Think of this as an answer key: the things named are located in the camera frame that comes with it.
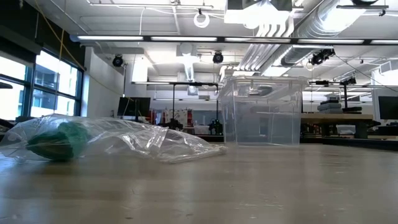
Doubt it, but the silver ventilation duct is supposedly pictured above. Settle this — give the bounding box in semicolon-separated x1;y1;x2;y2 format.
257;0;368;75

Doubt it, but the clear plastic container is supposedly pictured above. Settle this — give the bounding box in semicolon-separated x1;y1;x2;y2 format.
216;75;309;147

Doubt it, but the teal bandage roll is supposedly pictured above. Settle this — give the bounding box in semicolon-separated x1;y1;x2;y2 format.
25;121;91;162

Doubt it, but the wooden workbench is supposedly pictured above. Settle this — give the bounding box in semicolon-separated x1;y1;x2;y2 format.
300;112;374;140

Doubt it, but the black flat monitor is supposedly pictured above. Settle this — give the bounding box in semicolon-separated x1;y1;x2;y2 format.
117;96;152;118

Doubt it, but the white cable loop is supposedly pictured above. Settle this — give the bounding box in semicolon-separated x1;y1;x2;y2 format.
193;8;211;29

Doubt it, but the stack of grey boxes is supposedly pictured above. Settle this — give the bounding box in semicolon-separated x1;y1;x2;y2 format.
317;93;345;114

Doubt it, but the computer monitor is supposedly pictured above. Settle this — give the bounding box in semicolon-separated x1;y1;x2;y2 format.
371;88;398;129

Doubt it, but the black ceiling camera cluster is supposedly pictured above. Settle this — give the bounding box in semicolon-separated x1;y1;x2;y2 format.
307;47;336;67

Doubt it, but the black stand frame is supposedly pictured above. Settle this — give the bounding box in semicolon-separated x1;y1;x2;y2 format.
169;81;221;131
309;79;358;114

